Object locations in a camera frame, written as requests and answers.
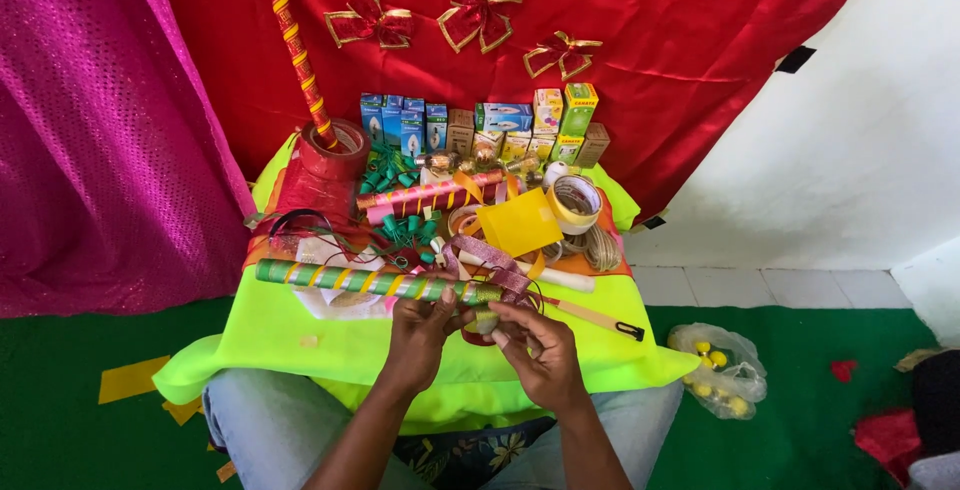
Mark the red satin backdrop cloth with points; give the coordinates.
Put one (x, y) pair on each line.
(660, 40)

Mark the green yellow striped stick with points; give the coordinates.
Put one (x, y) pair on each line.
(352, 280)

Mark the white light bulb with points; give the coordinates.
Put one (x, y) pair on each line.
(556, 172)

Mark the yellow paper square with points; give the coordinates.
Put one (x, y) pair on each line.
(519, 224)

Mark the white lace paper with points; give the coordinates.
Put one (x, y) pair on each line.
(330, 302)

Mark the person's right hand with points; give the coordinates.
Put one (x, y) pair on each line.
(544, 366)

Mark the row of light bulb boxes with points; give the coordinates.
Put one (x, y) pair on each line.
(487, 128)

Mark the group of clear light bulbs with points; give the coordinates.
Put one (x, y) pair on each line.
(480, 158)

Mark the jute twine coil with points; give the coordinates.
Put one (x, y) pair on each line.
(600, 248)

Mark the plastic bag of yellow bulbs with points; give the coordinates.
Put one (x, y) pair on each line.
(720, 370)

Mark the pink glitter ribbon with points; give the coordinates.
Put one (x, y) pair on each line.
(491, 261)

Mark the red mesh fabric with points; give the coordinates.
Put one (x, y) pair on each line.
(311, 194)

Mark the person's blue jeans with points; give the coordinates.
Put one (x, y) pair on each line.
(262, 422)

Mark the yellow tape roll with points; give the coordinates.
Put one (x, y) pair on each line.
(574, 205)

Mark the person's left hand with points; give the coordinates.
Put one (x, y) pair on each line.
(414, 344)

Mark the pink striped wrapped stick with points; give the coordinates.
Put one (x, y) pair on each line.
(420, 191)

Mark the short red yellow striped stick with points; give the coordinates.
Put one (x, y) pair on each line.
(442, 203)

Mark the red gold bow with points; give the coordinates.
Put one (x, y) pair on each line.
(561, 53)
(478, 16)
(371, 19)

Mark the magenta sequin curtain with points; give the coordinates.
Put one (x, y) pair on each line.
(97, 145)

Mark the dark bag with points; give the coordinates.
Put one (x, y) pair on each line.
(937, 400)

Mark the neon yellow cloth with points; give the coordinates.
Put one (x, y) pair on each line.
(315, 340)

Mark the orange ribbon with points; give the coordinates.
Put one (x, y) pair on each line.
(471, 188)

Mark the long red yellow striped stick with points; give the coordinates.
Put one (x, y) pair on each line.
(296, 47)

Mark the small red cloth scrap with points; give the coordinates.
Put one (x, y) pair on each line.
(844, 370)

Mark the black tape piece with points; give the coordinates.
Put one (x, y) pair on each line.
(795, 59)

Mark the gold glitter ribbon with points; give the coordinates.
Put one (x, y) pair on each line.
(486, 319)

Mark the red tape roll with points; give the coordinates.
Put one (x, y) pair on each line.
(337, 152)

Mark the yellow paper scrap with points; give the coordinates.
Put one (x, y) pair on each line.
(131, 379)

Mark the dark floral cloth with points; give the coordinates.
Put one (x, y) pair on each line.
(465, 456)

